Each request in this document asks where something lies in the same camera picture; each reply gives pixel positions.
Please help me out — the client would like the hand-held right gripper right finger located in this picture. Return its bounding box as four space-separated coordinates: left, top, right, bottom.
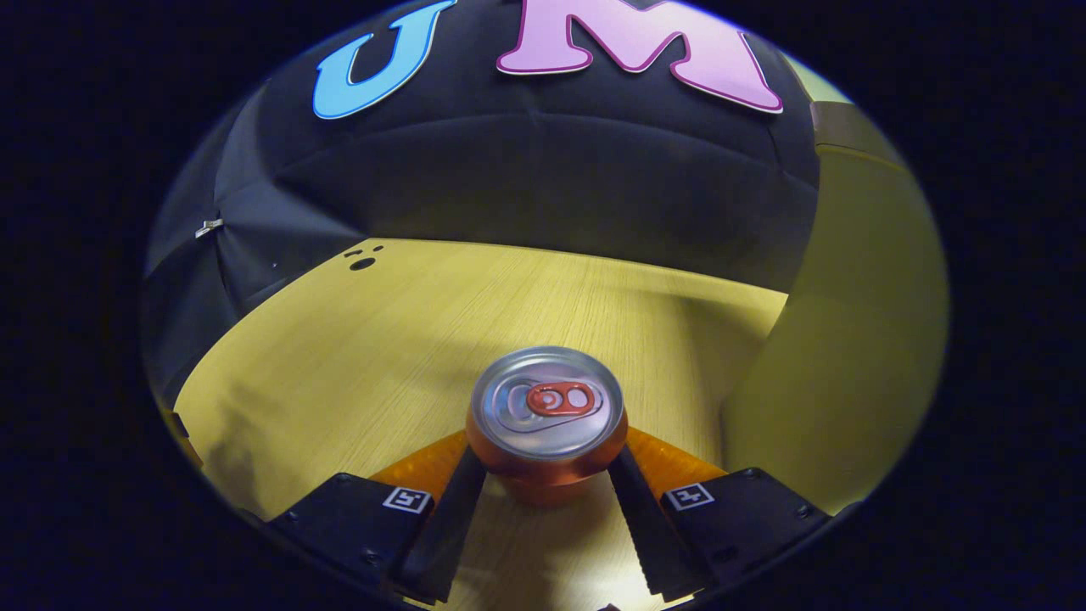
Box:
607 427 832 599

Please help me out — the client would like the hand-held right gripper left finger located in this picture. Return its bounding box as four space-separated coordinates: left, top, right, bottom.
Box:
267 429 489 605

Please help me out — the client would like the red pop can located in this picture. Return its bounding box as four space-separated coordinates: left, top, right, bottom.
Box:
465 345 630 508

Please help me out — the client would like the cream desktop garbage bin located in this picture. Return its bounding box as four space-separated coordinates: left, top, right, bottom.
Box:
721 53 949 516

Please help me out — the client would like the black backdrop cloth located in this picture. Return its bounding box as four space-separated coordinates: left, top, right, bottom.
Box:
143 0 824 408

